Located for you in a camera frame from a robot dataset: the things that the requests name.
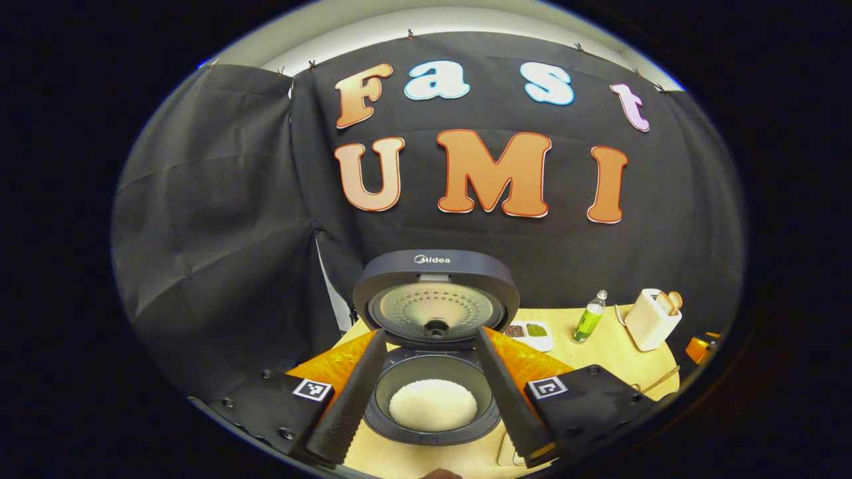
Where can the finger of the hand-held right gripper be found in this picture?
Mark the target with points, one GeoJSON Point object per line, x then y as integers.
{"type": "Point", "coordinates": [697, 349]}

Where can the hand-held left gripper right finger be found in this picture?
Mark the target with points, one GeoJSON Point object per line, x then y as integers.
{"type": "Point", "coordinates": [509, 406]}

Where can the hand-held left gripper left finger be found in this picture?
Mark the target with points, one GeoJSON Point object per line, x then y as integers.
{"type": "Point", "coordinates": [353, 406]}

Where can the white rice heap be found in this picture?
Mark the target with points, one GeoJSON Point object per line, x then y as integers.
{"type": "Point", "coordinates": [432, 404]}

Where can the dark grey rice cooker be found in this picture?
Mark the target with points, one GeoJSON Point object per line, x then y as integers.
{"type": "Point", "coordinates": [436, 303]}

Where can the bread slice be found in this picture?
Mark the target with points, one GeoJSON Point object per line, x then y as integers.
{"type": "Point", "coordinates": [676, 301]}
{"type": "Point", "coordinates": [663, 304]}

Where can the white toaster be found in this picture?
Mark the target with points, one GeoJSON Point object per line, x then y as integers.
{"type": "Point", "coordinates": [649, 326]}

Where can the white divided bean dish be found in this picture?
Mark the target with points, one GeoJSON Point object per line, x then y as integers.
{"type": "Point", "coordinates": [532, 334]}

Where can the green label bottle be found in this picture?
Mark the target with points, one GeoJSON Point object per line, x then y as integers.
{"type": "Point", "coordinates": [588, 322]}

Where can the black backdrop cloth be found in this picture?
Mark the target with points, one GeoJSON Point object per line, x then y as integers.
{"type": "Point", "coordinates": [219, 219]}

